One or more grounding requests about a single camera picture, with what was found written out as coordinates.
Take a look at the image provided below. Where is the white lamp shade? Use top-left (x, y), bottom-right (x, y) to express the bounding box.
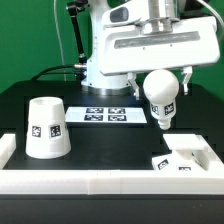
top-left (26, 97), bottom-right (71, 159)

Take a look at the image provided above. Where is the white marker sheet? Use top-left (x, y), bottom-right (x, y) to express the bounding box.
top-left (66, 107), bottom-right (146, 124)

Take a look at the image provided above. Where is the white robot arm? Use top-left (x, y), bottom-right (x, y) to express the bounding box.
top-left (83, 0), bottom-right (224, 95)

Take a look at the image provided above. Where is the white lamp bulb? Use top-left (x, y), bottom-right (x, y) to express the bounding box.
top-left (143, 69), bottom-right (179, 130)

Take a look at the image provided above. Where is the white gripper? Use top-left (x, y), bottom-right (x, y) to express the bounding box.
top-left (98, 16), bottom-right (220, 100)

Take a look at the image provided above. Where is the white cable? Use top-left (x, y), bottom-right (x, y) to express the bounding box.
top-left (53, 0), bottom-right (66, 67)

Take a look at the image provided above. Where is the white U-shaped fence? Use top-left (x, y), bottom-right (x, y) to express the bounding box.
top-left (0, 134), bottom-right (224, 195)

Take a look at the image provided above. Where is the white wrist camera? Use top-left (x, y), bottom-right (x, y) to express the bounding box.
top-left (102, 5), bottom-right (147, 27)

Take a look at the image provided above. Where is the black cable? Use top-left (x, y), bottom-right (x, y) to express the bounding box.
top-left (30, 63), bottom-right (88, 82)

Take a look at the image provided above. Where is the white lamp base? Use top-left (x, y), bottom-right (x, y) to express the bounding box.
top-left (151, 134), bottom-right (209, 172)

